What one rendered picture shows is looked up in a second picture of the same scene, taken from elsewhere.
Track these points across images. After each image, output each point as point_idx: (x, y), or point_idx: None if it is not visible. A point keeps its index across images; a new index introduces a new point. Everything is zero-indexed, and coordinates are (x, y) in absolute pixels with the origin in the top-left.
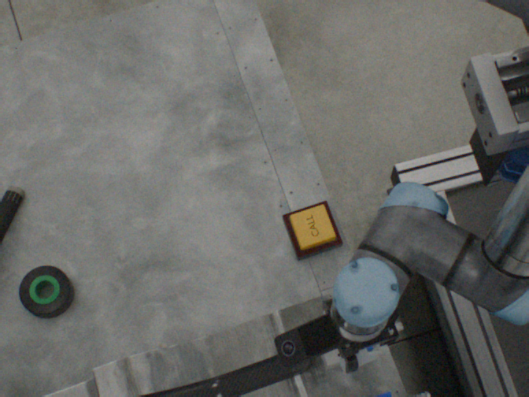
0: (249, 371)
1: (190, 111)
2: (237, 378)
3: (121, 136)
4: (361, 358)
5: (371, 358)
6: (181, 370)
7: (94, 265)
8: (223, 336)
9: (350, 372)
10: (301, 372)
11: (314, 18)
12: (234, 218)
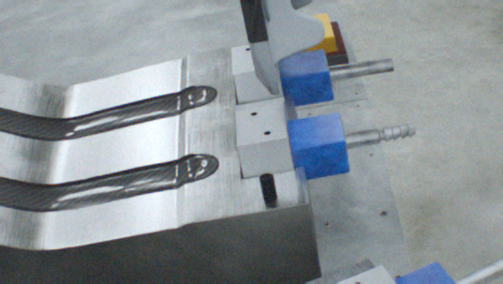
0: (111, 116)
1: None
2: (89, 125)
3: (98, 4)
4: (282, 22)
5: (304, 35)
6: (13, 98)
7: None
8: (93, 84)
9: (243, 3)
10: (190, 106)
11: (470, 209)
12: (196, 50)
